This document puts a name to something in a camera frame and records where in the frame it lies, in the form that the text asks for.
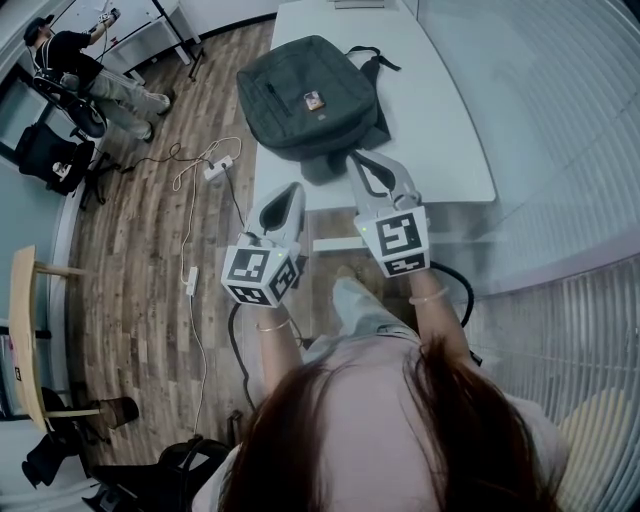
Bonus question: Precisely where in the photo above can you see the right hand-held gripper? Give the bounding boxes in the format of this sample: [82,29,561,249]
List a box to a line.
[346,149,432,279]

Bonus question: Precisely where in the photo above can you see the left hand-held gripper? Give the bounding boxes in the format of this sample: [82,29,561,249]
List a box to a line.
[220,181,308,309]

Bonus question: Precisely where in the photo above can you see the dark grey backpack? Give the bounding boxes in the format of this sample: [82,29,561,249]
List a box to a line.
[235,34,402,187]

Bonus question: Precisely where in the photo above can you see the person's right forearm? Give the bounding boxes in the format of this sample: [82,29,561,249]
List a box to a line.
[407,272,476,366]

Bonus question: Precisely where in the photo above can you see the person's left forearm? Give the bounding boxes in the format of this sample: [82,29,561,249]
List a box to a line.
[254,304,306,396]

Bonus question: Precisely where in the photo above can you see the white table leg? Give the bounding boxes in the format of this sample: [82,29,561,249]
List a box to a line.
[312,234,369,253]

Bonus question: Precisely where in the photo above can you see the person's light jeans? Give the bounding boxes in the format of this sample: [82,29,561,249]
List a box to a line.
[302,277,424,361]

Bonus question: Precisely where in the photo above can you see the black metal stand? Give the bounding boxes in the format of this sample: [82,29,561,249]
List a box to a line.
[149,0,206,84]

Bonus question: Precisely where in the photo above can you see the person's pale pink shirt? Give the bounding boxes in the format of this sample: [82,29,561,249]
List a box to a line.
[192,334,571,512]

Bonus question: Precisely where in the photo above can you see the black office chair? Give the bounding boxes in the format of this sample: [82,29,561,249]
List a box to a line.
[13,122,121,211]

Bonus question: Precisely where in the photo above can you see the dark mesh bin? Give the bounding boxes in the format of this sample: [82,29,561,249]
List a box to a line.
[97,396,140,430]

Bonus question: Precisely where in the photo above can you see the wooden chair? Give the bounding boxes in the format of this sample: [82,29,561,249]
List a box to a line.
[8,244,139,434]

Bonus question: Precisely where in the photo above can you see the black bag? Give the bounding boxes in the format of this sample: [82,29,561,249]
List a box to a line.
[82,437,234,512]

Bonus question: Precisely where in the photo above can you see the black jacket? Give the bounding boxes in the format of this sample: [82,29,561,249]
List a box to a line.
[22,387,96,489]

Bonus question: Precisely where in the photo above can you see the coiled white cord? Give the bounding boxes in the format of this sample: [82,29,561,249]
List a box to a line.
[172,136,244,194]

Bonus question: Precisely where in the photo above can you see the thin gold bracelet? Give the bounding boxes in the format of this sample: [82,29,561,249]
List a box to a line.
[255,317,294,334]

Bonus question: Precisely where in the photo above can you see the pale bangle bracelet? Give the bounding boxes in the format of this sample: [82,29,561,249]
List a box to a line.
[408,287,451,306]

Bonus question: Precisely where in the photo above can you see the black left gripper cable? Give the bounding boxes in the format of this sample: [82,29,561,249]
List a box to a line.
[227,302,259,411]

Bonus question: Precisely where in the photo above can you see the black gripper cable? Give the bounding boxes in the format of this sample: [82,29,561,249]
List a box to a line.
[227,302,259,411]
[429,259,475,329]

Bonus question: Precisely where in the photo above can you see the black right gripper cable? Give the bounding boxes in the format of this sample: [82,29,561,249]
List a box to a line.
[429,259,475,329]

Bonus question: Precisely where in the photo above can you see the thin black floor cable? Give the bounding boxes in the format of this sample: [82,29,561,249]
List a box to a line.
[119,142,206,174]

